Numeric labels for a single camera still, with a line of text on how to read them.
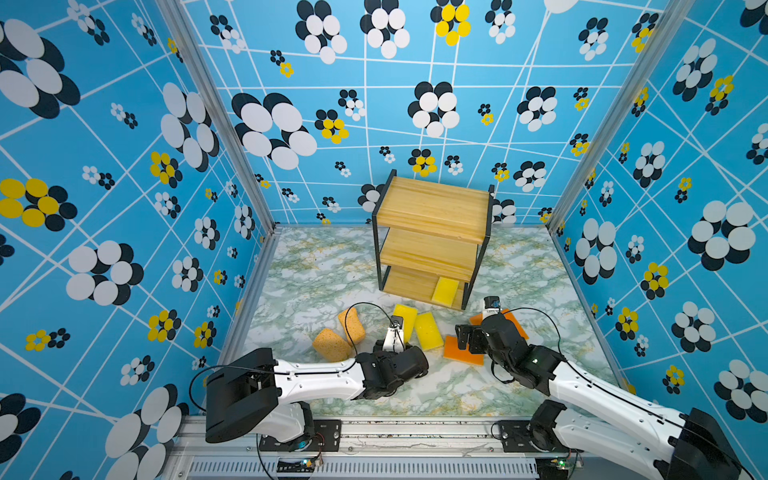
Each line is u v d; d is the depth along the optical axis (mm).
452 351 861
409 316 845
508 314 948
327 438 735
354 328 891
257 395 418
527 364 584
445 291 987
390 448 722
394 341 707
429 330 905
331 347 857
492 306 721
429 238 738
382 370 611
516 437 728
